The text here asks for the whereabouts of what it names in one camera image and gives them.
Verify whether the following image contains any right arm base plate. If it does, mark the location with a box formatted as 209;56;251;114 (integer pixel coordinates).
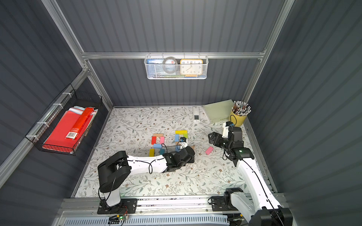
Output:
207;196;237;211

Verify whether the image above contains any white remote control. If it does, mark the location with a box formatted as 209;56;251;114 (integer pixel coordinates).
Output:
193;106;200;122

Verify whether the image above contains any yellow block front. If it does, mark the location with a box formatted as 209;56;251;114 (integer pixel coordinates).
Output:
149;149;155;157

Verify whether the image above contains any white wire wall basket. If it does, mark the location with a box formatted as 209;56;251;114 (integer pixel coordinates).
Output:
144;55;209;80

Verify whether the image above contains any black wire side basket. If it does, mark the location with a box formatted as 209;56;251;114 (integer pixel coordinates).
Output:
26;86;103;155

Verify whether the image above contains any pale green book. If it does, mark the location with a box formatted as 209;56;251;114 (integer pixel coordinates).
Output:
203;99;233;123

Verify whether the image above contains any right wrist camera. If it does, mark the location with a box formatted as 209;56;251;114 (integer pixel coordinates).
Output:
222;121;233;138

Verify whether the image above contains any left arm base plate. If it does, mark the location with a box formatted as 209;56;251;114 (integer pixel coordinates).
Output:
97;199;138;215

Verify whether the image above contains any yellow pencil cup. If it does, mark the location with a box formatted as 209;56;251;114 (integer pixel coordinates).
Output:
229;111;247;127

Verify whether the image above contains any yellow block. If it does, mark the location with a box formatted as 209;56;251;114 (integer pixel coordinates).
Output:
149;149;155;157
175;130;188;135

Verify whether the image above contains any red block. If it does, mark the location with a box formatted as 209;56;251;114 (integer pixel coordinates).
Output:
151;136;156;145

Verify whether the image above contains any red folders stack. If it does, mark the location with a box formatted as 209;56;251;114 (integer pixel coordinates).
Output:
42;106;98;154

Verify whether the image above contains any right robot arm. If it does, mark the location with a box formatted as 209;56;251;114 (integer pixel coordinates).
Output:
208;126;293;226

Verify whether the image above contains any numbered wood block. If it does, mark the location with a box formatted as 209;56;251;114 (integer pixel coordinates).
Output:
153;133;164;137

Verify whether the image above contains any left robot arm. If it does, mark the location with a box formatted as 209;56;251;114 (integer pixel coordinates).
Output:
98;147;195;208

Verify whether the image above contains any orange alarm clock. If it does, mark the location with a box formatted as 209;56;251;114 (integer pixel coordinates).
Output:
180;59;204;76

